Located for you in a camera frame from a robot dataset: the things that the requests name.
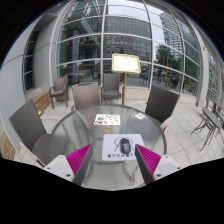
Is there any black computer mouse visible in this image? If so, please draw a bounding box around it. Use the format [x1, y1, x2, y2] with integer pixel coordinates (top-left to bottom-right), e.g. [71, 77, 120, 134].
[119, 137, 132, 155]

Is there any brown wicker chair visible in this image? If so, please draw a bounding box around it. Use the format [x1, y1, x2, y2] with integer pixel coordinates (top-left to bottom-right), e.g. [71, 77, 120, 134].
[70, 81, 102, 113]
[8, 98, 54, 168]
[144, 85, 181, 133]
[48, 75, 69, 110]
[100, 72, 123, 102]

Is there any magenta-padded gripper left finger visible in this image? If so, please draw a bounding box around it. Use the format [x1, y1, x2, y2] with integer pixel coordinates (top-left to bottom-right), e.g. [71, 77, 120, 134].
[44, 143, 95, 186]

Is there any wooden menu board stand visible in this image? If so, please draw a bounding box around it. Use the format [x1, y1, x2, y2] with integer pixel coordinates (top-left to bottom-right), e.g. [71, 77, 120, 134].
[111, 53, 142, 106]

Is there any colourful laminated menu card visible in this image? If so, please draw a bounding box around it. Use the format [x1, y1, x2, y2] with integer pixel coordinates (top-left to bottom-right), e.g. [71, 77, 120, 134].
[93, 113, 121, 126]

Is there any white printed mouse pad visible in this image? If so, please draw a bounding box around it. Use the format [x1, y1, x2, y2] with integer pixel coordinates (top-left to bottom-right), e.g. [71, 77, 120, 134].
[101, 133, 146, 162]

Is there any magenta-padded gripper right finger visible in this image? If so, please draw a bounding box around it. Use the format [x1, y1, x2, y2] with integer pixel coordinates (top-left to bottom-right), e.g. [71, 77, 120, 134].
[134, 143, 182, 186]

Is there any wooden slat bench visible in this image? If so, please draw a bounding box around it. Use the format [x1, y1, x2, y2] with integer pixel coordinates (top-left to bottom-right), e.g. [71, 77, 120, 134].
[0, 131, 17, 161]
[32, 91, 53, 116]

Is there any green metal table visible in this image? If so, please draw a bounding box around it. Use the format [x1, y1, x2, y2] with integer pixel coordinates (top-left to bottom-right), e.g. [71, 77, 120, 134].
[191, 106, 224, 153]

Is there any clear tape roll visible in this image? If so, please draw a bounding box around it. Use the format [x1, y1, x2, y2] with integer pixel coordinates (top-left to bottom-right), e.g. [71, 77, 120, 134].
[101, 126, 114, 135]

